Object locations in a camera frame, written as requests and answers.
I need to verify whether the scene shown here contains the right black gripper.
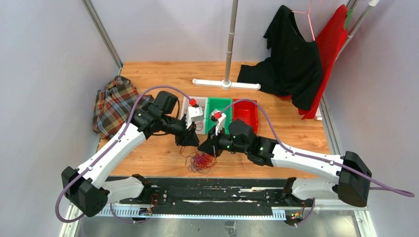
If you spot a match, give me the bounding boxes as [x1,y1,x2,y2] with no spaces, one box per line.
[198,125,248,159]

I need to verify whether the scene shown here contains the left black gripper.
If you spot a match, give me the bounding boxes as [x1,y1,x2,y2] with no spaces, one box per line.
[162,115,200,147]

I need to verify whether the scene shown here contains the red purple wire bundle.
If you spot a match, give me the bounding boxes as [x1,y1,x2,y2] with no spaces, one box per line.
[178,146,218,174]

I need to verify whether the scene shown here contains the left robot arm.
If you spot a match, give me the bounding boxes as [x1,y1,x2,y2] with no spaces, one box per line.
[60,91,204,217]

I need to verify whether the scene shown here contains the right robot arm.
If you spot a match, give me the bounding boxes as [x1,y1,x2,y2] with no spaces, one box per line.
[198,119,372,207]

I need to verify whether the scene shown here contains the white plastic bin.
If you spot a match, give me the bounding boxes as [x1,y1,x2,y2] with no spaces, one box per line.
[180,96,209,134]

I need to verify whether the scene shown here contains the green plastic bin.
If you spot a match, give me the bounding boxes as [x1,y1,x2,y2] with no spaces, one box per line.
[205,97,233,134]

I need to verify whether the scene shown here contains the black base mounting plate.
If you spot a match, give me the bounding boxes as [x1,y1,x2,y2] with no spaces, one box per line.
[88,177,312,217]

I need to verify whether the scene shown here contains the white garment rack stand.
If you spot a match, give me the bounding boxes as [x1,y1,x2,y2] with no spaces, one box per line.
[192,0,261,90]

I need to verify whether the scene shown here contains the plaid flannel shirt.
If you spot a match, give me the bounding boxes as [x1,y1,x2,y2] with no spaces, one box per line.
[93,76,140,140]

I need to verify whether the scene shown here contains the black t-shirt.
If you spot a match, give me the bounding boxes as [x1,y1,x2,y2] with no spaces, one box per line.
[237,5,323,111]

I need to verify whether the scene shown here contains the red t-shirt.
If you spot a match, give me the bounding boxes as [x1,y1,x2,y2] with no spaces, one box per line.
[297,5,348,119]

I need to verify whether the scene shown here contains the pink clothes hanger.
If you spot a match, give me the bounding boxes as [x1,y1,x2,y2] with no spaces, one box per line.
[292,0,316,41]

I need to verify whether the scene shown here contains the green clothes hanger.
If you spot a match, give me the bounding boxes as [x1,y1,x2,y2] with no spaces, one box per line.
[343,9,353,30]

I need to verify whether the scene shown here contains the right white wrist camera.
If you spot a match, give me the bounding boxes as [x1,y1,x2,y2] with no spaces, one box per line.
[210,109,227,136]

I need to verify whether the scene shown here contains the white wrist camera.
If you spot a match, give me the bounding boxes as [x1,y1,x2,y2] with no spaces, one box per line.
[185,106,205,128]
[210,109,227,136]

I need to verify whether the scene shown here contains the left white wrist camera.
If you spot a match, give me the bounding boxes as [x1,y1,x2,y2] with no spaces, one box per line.
[185,106,205,128]

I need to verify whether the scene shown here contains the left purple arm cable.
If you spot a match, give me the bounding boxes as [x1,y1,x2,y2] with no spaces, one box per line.
[55,85,198,224]

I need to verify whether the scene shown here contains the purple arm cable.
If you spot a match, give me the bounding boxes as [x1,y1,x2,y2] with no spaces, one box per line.
[214,98,415,198]
[55,85,198,224]

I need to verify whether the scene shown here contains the aluminium frame rail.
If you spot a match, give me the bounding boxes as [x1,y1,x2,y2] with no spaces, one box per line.
[81,0,123,75]

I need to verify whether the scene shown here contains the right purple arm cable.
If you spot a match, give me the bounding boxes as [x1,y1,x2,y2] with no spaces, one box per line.
[214,98,415,198]

